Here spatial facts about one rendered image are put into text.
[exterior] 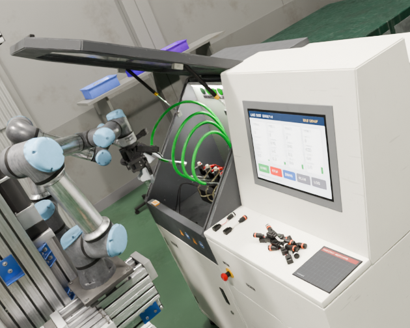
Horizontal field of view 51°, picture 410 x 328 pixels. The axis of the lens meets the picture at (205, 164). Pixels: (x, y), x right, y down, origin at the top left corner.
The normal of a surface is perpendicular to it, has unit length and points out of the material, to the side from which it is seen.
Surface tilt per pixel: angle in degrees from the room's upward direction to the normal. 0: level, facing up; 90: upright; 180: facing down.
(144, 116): 90
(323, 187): 76
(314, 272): 0
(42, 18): 90
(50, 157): 82
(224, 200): 90
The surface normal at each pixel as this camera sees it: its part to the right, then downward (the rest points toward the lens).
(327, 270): -0.37, -0.85
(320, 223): -0.85, 0.29
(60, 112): 0.56, 0.11
